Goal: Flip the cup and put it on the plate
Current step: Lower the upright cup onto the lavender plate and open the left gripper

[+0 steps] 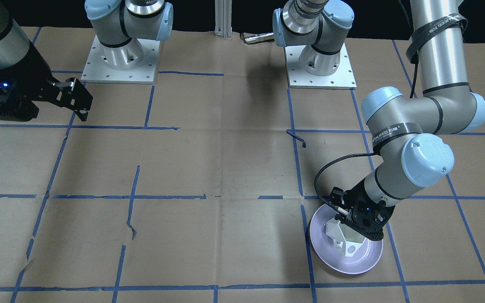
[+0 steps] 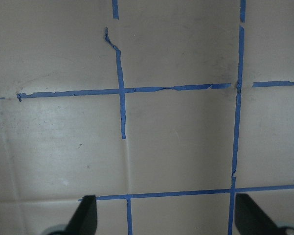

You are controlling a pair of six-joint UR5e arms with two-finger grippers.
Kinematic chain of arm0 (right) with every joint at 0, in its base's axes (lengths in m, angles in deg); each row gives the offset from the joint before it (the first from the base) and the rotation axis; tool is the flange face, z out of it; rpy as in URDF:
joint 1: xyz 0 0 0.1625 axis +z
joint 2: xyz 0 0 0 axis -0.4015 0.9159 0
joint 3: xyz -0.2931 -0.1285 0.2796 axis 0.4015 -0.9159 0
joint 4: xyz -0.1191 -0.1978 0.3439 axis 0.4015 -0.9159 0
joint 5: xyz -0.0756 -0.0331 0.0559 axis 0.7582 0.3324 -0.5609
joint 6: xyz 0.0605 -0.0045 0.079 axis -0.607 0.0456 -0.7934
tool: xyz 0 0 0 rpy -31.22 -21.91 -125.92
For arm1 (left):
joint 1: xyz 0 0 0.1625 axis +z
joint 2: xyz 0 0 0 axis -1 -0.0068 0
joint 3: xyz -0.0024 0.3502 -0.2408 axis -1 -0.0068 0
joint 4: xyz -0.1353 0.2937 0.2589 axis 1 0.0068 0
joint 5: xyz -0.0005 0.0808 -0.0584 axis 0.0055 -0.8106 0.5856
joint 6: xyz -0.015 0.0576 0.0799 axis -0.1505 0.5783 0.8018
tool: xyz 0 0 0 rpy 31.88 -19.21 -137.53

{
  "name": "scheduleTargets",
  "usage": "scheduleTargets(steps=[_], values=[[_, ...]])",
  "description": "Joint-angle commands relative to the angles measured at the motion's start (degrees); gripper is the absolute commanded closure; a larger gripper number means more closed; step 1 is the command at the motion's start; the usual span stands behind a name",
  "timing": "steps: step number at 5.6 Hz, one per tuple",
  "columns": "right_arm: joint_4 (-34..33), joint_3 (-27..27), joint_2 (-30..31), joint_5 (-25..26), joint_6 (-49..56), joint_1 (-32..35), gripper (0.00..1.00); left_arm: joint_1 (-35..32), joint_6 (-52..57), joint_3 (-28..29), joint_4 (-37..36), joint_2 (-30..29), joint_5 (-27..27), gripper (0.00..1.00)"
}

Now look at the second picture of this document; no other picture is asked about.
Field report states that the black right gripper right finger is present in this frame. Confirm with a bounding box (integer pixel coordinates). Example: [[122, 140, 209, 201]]
[[234, 193, 278, 235]]

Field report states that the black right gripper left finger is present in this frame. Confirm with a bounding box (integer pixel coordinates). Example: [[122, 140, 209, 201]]
[[65, 195, 98, 235]]

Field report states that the brown paper table cover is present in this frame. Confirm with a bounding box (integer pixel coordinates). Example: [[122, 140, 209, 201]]
[[0, 0, 294, 235]]

